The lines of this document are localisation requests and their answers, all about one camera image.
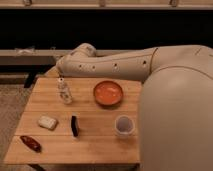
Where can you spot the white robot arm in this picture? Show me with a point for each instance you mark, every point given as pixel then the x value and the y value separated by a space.
pixel 175 120

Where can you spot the orange bowl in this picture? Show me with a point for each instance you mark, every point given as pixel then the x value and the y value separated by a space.
pixel 108 93

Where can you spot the clear plastic bottle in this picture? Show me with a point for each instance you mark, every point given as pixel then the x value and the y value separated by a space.
pixel 64 91

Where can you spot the clear plastic cup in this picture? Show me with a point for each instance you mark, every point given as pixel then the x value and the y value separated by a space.
pixel 124 126

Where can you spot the wooden table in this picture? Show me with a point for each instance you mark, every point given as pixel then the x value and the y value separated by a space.
pixel 83 132

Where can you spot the grey wall ledge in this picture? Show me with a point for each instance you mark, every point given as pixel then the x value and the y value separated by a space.
pixel 30 56

